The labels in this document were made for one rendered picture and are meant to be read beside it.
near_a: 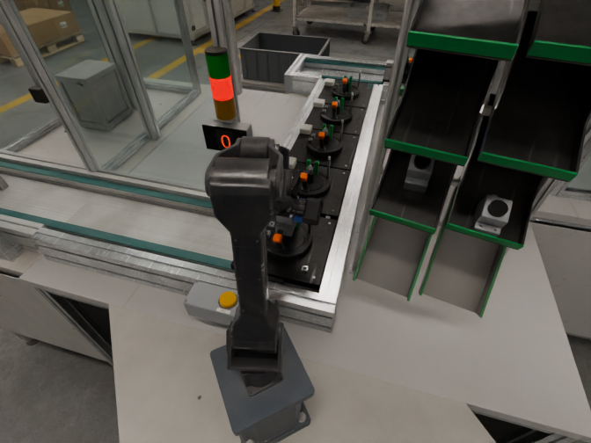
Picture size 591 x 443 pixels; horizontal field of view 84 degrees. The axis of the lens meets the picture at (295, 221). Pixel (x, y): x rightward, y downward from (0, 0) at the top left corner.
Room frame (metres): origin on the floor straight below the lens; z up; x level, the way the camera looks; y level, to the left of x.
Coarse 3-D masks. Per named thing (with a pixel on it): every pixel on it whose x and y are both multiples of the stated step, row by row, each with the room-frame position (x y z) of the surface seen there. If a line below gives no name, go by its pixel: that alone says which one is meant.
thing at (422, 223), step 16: (400, 160) 0.59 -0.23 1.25; (384, 176) 0.56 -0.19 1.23; (400, 176) 0.56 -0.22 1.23; (432, 176) 0.55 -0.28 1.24; (448, 176) 0.54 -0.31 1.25; (384, 192) 0.53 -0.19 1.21; (400, 192) 0.52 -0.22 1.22; (416, 192) 0.52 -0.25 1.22; (432, 192) 0.51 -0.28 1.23; (384, 208) 0.49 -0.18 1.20; (400, 208) 0.49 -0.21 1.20; (416, 208) 0.48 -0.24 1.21; (432, 208) 0.48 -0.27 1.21; (416, 224) 0.44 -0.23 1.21; (432, 224) 0.45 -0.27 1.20
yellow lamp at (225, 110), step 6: (216, 102) 0.75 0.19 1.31; (222, 102) 0.75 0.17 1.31; (228, 102) 0.75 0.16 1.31; (234, 102) 0.77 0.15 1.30; (216, 108) 0.75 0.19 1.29; (222, 108) 0.75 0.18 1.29; (228, 108) 0.75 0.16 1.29; (234, 108) 0.76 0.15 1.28; (216, 114) 0.76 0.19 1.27; (222, 114) 0.75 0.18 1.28; (228, 114) 0.75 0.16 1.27; (234, 114) 0.76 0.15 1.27
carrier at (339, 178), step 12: (300, 168) 0.95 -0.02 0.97; (312, 168) 0.85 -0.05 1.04; (324, 168) 0.95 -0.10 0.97; (312, 180) 0.84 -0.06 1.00; (324, 180) 0.85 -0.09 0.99; (336, 180) 0.88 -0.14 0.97; (300, 192) 0.79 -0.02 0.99; (312, 192) 0.79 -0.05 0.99; (324, 192) 0.80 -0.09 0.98; (336, 192) 0.82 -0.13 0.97; (324, 204) 0.76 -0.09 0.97; (336, 204) 0.76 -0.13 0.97; (324, 216) 0.72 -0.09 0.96; (336, 216) 0.71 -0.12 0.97
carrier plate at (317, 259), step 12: (312, 228) 0.66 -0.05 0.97; (324, 228) 0.66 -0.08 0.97; (312, 240) 0.61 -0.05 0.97; (324, 240) 0.61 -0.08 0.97; (312, 252) 0.56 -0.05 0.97; (324, 252) 0.56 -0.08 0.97; (276, 264) 0.53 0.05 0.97; (288, 264) 0.53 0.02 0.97; (300, 264) 0.53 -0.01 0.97; (312, 264) 0.53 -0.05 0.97; (324, 264) 0.53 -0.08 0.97; (276, 276) 0.49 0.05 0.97; (288, 276) 0.49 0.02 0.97; (300, 276) 0.49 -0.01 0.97; (312, 276) 0.49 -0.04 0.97
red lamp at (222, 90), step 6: (210, 78) 0.76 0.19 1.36; (228, 78) 0.76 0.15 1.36; (210, 84) 0.76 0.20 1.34; (216, 84) 0.75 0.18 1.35; (222, 84) 0.75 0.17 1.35; (228, 84) 0.76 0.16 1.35; (216, 90) 0.75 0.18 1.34; (222, 90) 0.75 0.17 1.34; (228, 90) 0.75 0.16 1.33; (216, 96) 0.75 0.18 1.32; (222, 96) 0.75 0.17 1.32; (228, 96) 0.75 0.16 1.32
